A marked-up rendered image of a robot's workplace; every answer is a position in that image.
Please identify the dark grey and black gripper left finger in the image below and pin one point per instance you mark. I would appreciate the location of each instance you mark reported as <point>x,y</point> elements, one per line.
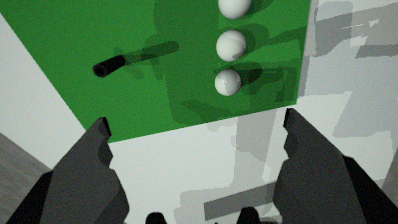
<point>80,189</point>

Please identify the white ball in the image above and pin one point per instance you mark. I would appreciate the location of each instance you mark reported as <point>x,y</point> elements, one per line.
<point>234,9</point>
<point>231,45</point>
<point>227,82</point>

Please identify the green mat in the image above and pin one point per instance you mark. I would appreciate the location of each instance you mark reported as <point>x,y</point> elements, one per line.
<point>162,77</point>

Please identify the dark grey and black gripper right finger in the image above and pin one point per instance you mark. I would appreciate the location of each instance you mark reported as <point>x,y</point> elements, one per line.
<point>318,184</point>

